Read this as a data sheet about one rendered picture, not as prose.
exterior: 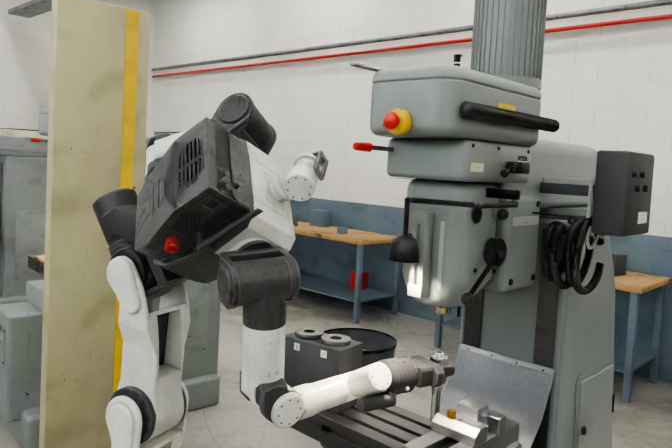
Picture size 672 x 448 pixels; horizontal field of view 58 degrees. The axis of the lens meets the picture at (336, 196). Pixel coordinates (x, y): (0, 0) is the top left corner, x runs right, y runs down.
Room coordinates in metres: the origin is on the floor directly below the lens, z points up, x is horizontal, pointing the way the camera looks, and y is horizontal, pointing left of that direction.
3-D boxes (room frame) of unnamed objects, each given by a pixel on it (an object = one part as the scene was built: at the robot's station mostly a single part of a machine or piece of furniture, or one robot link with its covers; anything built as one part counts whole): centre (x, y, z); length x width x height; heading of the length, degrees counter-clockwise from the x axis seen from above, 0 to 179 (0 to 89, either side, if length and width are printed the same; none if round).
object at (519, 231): (1.71, -0.43, 1.47); 0.24 x 0.19 x 0.26; 47
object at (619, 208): (1.56, -0.74, 1.62); 0.20 x 0.09 x 0.21; 137
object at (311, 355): (1.82, 0.02, 1.04); 0.22 x 0.12 x 0.20; 55
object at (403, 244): (1.43, -0.17, 1.47); 0.07 x 0.07 x 0.06
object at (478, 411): (1.50, -0.37, 1.04); 0.06 x 0.05 x 0.06; 46
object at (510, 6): (1.75, -0.47, 2.05); 0.20 x 0.20 x 0.32
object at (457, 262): (1.58, -0.30, 1.47); 0.21 x 0.19 x 0.32; 47
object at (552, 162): (1.94, -0.64, 1.66); 0.80 x 0.23 x 0.20; 137
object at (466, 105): (1.50, -0.42, 1.79); 0.45 x 0.04 x 0.04; 137
